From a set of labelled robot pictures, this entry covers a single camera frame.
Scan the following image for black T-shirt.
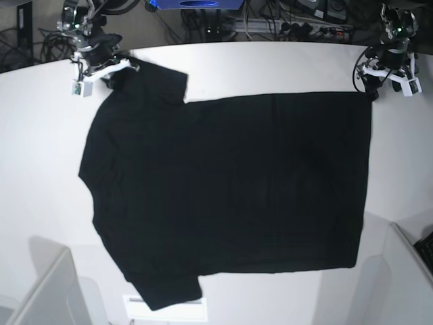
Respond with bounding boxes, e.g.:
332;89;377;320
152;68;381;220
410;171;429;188
78;62;372;311

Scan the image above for white cable slot plate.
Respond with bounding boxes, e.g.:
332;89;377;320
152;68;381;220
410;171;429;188
123;295;208;322

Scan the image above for white right partition panel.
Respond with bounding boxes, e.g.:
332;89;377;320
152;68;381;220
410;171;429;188
350;223;432;324

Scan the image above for black keyboard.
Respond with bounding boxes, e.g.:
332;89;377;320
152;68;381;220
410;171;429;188
414;233;433;271

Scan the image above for white partition panel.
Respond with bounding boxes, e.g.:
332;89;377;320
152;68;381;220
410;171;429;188
350;223;432;324
5;236;93;325

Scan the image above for coiled black cable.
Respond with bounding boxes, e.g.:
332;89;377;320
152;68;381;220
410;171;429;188
39;30;82;62

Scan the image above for blue box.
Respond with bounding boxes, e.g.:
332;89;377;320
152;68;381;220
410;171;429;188
151;0;244;9

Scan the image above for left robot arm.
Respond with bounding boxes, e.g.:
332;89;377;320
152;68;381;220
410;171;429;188
354;4;422;100

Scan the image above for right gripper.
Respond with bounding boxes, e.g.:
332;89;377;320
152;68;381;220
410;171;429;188
76;33;141;90

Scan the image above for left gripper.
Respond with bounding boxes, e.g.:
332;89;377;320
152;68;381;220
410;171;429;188
364;45;415;101

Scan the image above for white power strip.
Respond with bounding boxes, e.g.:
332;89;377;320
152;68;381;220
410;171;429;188
229;18;354;38

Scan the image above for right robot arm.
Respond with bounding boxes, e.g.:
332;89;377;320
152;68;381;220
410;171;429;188
57;0;140;97

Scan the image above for white left partition panel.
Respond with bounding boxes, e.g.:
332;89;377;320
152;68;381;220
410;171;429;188
5;236;93;325

